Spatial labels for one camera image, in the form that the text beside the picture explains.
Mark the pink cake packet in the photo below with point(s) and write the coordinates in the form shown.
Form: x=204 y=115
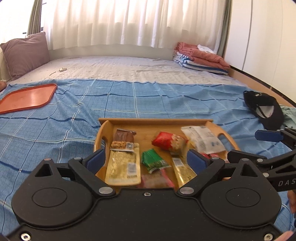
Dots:
x=157 y=179

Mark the white sheer curtain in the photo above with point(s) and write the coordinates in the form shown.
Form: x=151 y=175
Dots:
x=156 y=24

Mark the wooden serving tray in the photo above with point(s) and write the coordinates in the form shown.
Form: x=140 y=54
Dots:
x=146 y=129

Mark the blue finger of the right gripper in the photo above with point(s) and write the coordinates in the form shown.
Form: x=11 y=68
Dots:
x=234 y=156
x=269 y=136

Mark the red snack bag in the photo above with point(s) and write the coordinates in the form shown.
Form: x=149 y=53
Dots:
x=169 y=142

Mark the folded red and striped blankets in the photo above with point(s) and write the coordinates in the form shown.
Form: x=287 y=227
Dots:
x=200 y=58

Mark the grey green side curtain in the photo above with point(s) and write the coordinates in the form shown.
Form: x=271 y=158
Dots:
x=34 y=25

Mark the blue checked bed sheet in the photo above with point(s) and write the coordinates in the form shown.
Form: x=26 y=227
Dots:
x=67 y=126

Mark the black cap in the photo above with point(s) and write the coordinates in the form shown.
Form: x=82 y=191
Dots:
x=265 y=108

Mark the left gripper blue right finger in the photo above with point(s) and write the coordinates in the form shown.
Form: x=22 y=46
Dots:
x=197 y=161

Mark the green snack packet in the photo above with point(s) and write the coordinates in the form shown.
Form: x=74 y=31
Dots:
x=153 y=161

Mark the white snack packet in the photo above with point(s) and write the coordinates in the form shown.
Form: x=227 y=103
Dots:
x=203 y=140

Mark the red plastic tray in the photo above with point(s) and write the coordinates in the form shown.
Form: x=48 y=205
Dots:
x=28 y=98

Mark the large gold snack packet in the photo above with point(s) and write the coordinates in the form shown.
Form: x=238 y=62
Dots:
x=123 y=167

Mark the small red square packet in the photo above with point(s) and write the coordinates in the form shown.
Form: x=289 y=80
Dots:
x=208 y=155

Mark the purple pillow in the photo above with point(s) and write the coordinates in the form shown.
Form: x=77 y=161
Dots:
x=23 y=55

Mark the person's right hand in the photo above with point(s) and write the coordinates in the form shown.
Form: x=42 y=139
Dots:
x=292 y=201

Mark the brown nut bar packet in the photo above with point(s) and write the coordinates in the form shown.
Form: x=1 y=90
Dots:
x=123 y=140

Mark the gold snack packet in tray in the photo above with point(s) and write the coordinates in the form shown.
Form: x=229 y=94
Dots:
x=183 y=172

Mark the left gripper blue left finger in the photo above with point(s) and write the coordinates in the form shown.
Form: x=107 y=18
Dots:
x=95 y=161

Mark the teal green garment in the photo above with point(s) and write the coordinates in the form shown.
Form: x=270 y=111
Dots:
x=289 y=114

